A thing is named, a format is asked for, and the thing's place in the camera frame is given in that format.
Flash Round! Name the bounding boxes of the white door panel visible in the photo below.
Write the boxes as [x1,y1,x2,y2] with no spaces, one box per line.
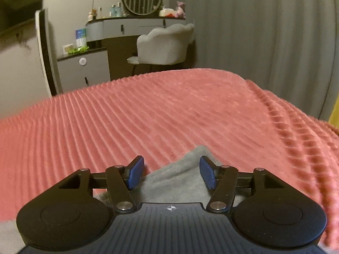
[35,9,58,97]

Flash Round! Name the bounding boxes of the white upholstered chair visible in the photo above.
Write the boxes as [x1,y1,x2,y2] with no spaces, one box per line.
[126,23,195,76]

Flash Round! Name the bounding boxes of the pink ribbed blanket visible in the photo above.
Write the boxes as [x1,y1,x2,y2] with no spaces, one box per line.
[0,68,339,249]

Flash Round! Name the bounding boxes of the green leafy item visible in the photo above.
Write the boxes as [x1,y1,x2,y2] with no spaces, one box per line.
[68,46,90,55]

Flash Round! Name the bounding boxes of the red white soft item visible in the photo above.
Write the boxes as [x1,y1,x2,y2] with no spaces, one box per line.
[159,5,176,18]

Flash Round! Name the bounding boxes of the gray pants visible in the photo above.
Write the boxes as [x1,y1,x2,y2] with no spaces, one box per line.
[91,145,247,207]

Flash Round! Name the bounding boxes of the gray bedside cabinet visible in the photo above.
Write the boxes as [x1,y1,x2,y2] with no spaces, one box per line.
[57,47,111,94]

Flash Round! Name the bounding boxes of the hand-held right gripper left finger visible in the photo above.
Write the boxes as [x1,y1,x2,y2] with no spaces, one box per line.
[57,156,145,213]

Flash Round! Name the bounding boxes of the blue white tissue pack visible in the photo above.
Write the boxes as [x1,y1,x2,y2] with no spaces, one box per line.
[75,29,88,48]

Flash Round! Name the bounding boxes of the pink plush toy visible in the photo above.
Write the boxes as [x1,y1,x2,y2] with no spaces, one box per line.
[175,1,186,18]

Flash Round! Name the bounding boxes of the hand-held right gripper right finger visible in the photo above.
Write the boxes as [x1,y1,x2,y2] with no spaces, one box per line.
[200,156,285,213]

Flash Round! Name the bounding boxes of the reed diffuser bottle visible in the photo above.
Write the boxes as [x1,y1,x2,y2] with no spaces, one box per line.
[88,0,97,21]

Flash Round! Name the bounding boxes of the yellow object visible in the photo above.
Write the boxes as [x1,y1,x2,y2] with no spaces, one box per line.
[328,105,339,130]

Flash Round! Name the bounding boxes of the gray curtain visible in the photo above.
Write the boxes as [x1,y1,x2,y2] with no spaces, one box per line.
[169,0,339,122]

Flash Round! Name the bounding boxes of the gray vanity desk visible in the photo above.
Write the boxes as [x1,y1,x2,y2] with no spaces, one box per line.
[85,15,195,81]

